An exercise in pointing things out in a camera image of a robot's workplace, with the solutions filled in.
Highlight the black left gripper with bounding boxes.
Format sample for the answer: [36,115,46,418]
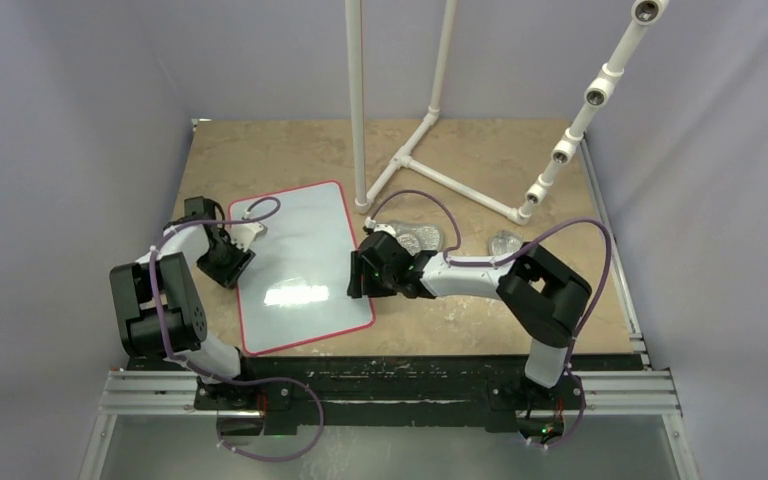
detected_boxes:
[198,233,253,290]

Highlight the white board with pink rim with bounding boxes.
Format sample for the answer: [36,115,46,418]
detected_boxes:
[230,180,376,355]

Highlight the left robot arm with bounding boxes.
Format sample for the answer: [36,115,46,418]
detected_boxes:
[109,196,258,409]

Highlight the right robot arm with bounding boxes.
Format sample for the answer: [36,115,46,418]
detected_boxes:
[347,231,593,407]

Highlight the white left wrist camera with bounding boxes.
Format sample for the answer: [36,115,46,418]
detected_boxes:
[226,218,268,251]

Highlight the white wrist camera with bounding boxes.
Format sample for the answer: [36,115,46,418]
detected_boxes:
[363,218,397,237]
[226,218,268,251]

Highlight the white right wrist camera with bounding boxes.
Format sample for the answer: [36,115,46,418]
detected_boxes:
[363,218,397,237]

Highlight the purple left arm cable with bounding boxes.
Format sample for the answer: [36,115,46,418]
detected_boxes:
[148,195,326,465]

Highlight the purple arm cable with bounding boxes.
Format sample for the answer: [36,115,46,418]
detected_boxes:
[365,190,614,452]
[148,195,326,465]

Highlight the aluminium frame rails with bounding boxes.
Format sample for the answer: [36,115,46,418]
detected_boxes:
[79,119,700,480]

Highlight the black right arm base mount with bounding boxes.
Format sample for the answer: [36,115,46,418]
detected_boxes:
[488,369,587,445]

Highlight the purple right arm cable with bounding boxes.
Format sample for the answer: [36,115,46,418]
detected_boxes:
[365,190,614,452]

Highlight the white PVC pipe frame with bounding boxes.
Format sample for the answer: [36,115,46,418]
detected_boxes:
[344,0,670,227]

